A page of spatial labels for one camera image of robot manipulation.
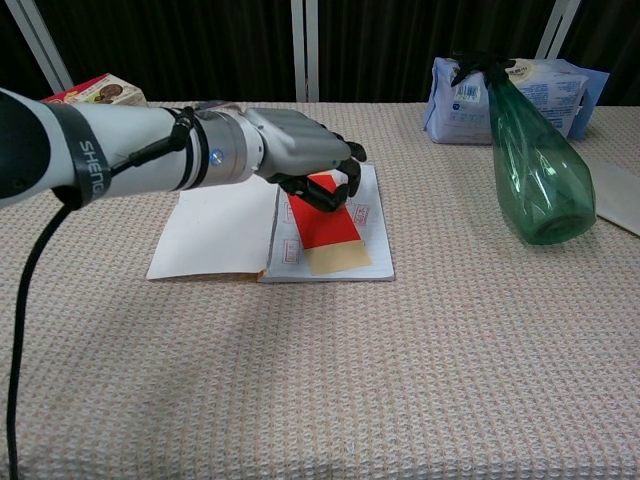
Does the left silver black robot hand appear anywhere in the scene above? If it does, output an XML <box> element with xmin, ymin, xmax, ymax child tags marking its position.
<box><xmin>244</xmin><ymin>107</ymin><xmax>368</xmax><ymax>214</ymax></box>

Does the red and tan card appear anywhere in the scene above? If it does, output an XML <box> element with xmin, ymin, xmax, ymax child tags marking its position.
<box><xmin>287</xmin><ymin>169</ymin><xmax>374</xmax><ymax>276</ymax></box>

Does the open notebook with red stamps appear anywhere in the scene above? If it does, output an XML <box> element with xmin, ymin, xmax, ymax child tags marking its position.
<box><xmin>146</xmin><ymin>162</ymin><xmax>396</xmax><ymax>285</ymax></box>

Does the black pleated curtain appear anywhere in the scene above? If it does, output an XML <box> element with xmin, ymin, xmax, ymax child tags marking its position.
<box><xmin>0</xmin><ymin>0</ymin><xmax>640</xmax><ymax>107</ymax></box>

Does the blue wet wipes pack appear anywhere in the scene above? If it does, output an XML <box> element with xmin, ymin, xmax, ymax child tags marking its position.
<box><xmin>423</xmin><ymin>56</ymin><xmax>611</xmax><ymax>146</ymax></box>

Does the cookie snack box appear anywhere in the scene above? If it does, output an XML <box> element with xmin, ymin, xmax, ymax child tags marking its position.
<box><xmin>42</xmin><ymin>73</ymin><xmax>149</xmax><ymax>108</ymax></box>

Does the beige woven tablecloth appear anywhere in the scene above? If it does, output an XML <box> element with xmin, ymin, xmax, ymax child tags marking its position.
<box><xmin>0</xmin><ymin>102</ymin><xmax>640</xmax><ymax>480</ymax></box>

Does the green plastic spray bottle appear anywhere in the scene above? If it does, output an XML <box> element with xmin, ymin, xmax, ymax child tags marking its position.
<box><xmin>449</xmin><ymin>49</ymin><xmax>597</xmax><ymax>246</ymax></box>

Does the pale shoe insole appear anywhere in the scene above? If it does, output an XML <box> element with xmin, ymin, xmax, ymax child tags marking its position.
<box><xmin>594</xmin><ymin>159</ymin><xmax>640</xmax><ymax>232</ymax></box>

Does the white partition post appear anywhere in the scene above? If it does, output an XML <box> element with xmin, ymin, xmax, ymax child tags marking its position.
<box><xmin>290</xmin><ymin>0</ymin><xmax>320</xmax><ymax>104</ymax></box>
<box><xmin>534</xmin><ymin>0</ymin><xmax>581</xmax><ymax>60</ymax></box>
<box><xmin>4</xmin><ymin>0</ymin><xmax>75</xmax><ymax>94</ymax></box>

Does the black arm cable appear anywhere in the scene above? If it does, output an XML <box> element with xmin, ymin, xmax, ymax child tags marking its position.
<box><xmin>4</xmin><ymin>107</ymin><xmax>197</xmax><ymax>480</ymax></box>

